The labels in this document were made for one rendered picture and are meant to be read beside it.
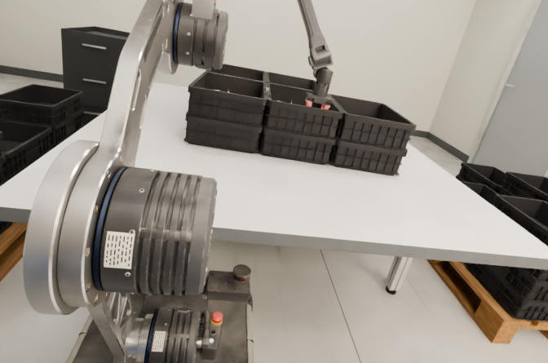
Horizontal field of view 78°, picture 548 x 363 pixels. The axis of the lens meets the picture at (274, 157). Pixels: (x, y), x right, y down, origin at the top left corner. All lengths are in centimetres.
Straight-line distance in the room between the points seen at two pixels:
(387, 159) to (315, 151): 30
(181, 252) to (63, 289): 14
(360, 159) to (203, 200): 103
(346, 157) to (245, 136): 41
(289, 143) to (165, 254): 96
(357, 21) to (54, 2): 379
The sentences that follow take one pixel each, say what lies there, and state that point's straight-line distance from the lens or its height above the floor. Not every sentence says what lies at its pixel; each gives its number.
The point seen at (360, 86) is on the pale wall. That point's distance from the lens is 512.
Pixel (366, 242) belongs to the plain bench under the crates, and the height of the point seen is 70.
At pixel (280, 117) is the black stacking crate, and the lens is 132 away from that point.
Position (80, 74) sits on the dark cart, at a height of 60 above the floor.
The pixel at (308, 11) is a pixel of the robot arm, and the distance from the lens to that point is 141.
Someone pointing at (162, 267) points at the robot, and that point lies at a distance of 48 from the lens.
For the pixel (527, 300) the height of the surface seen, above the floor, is 27.
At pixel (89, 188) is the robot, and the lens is 47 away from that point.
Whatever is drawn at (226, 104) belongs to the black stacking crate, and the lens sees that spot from 131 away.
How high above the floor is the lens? 120
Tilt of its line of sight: 21 degrees down
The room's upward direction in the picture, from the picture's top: 11 degrees clockwise
